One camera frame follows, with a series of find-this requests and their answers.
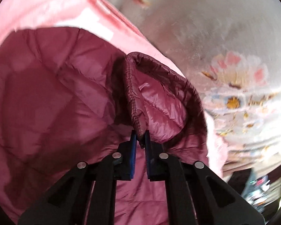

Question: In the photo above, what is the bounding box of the maroon puffer jacket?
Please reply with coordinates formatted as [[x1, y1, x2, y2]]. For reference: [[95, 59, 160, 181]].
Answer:
[[0, 27, 208, 222]]

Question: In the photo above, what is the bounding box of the cluttered dark shelf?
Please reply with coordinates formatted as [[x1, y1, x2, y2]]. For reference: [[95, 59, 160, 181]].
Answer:
[[224, 165, 281, 223]]

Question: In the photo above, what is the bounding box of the grey floral quilt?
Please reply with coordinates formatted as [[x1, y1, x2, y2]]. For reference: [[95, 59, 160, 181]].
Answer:
[[107, 0, 281, 177]]

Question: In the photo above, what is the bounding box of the pink fleece blanket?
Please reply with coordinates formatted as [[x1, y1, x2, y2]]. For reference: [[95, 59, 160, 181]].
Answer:
[[0, 0, 227, 176]]

